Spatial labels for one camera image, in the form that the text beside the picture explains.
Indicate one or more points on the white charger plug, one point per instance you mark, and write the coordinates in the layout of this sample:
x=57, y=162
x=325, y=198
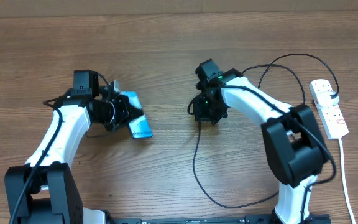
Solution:
x=326, y=99

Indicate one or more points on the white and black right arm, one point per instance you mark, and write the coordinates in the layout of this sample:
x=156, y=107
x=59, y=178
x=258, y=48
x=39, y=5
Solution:
x=294, y=146

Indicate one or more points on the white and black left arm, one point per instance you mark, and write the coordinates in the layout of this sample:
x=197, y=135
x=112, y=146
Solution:
x=43, y=190

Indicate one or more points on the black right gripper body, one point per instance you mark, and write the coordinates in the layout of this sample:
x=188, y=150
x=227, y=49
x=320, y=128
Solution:
x=211, y=111

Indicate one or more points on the white power strip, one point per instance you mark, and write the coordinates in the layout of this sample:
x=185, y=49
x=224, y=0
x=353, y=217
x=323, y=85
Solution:
x=332, y=119

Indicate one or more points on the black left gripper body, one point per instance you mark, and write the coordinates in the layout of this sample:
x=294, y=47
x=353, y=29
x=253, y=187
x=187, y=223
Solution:
x=114, y=123

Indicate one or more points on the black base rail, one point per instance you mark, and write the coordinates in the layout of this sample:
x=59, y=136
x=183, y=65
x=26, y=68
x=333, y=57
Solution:
x=194, y=220

